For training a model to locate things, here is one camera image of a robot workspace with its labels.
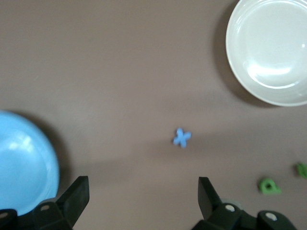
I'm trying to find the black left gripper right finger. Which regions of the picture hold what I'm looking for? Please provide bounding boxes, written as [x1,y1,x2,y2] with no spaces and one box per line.
[194,176,298,230]

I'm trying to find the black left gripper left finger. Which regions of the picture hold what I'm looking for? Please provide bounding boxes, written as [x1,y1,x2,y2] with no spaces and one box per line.
[0,176,90,230]

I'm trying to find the green lowercase letter p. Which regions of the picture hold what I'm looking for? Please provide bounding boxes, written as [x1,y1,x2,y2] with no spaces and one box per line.
[258,176,282,195]

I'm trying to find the blue lowercase letter x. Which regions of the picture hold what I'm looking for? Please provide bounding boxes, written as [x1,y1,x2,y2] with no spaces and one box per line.
[172,127,192,149]

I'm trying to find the green bar-shaped lowercase letter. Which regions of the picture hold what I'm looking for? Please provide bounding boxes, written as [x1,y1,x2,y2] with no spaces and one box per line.
[295,162,307,179]

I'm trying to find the blue plate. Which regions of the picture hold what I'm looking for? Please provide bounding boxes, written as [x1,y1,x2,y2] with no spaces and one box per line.
[0,109,60,216]

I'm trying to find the brown table mat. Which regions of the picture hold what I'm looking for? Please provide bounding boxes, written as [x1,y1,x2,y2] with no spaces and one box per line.
[0,0,307,230]

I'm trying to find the cream plate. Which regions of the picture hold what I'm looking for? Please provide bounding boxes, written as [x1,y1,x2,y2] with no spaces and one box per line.
[225,0,307,107]

